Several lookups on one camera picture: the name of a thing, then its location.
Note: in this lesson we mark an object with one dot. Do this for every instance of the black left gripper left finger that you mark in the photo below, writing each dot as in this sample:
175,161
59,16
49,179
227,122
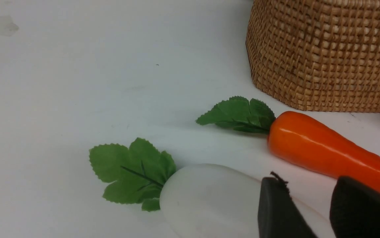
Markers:
278,215

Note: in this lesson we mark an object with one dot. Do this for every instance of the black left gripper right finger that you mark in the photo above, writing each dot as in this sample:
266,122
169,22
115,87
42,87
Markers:
354,210

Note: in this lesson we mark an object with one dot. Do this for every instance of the orange toy carrot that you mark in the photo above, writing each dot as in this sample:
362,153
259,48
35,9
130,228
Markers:
298,139

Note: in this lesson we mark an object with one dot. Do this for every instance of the white toy radish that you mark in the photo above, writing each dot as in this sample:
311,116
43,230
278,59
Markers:
197,201

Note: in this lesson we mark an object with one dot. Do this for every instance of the woven wicker basket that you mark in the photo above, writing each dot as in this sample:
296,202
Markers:
317,55

